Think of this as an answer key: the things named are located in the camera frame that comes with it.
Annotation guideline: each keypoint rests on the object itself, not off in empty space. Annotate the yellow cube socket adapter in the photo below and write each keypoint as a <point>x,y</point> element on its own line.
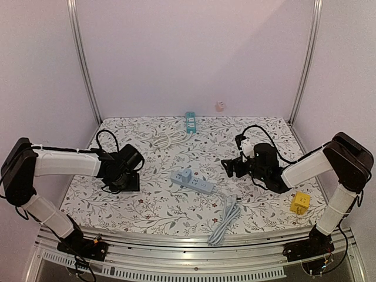
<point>300,203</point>

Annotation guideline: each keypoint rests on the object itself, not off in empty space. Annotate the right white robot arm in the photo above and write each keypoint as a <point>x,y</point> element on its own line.
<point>351,162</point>

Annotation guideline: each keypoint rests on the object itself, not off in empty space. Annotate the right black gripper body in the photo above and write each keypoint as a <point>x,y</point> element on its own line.
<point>239,164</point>

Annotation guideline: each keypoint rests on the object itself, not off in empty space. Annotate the light blue plug adapter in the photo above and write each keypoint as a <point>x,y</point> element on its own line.
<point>186,175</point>

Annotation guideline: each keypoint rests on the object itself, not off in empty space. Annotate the aluminium front rail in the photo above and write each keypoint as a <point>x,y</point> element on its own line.
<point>242,257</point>

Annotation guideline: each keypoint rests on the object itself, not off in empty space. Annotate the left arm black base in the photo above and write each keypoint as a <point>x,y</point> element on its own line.
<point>76,244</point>

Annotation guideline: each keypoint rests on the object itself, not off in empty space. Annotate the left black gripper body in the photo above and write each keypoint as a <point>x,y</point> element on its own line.
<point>113,185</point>

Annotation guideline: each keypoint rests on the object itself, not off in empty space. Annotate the left aluminium corner post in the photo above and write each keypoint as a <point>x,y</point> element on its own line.
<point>78,41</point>

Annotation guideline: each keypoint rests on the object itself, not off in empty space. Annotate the floral table cloth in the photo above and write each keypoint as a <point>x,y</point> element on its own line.
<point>162,207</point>

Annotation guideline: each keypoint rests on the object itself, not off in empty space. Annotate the aluminium corner post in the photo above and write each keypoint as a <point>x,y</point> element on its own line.
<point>78,41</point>
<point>309,54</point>

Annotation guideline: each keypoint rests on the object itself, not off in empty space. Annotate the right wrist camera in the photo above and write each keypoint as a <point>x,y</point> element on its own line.
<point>245,147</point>

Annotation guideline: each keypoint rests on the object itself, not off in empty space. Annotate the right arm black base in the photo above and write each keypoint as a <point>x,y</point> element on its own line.
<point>317,244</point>

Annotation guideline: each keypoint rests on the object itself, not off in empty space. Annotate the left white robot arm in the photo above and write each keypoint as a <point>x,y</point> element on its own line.
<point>27,161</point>

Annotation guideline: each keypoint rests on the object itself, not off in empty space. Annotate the pink plug adapter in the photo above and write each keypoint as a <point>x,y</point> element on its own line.
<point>220,106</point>

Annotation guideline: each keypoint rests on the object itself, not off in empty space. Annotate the right aluminium corner post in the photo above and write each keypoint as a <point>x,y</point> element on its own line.
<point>309,54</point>

